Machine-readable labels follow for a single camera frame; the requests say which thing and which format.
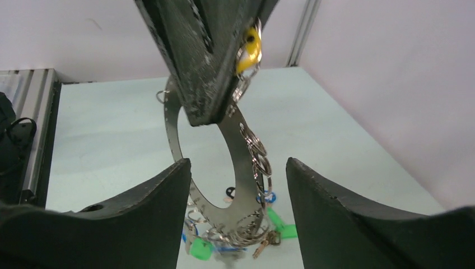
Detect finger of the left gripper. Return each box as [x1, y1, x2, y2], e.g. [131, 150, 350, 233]
[135, 0, 277, 127]

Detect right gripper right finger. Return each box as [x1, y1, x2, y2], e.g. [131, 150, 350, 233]
[286, 157, 474, 268]

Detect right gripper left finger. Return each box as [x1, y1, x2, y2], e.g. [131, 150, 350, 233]
[1, 159, 191, 268]

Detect yellow key tag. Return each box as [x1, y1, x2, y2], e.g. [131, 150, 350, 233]
[235, 25, 262, 75]

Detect keys with tags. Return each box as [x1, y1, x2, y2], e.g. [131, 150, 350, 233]
[181, 220, 248, 261]

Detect large metal keyring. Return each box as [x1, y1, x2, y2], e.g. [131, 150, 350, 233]
[156, 76, 273, 248]

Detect brass keys on table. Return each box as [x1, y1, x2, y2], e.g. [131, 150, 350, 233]
[252, 230, 281, 259]

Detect green key tag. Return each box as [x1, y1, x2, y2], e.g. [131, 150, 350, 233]
[267, 207, 298, 239]

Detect blue key tag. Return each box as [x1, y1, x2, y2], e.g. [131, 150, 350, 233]
[263, 190, 277, 204]

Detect black key tag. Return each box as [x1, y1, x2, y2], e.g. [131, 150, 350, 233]
[225, 187, 235, 200]

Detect right aluminium frame post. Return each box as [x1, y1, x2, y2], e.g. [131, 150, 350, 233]
[286, 0, 322, 67]

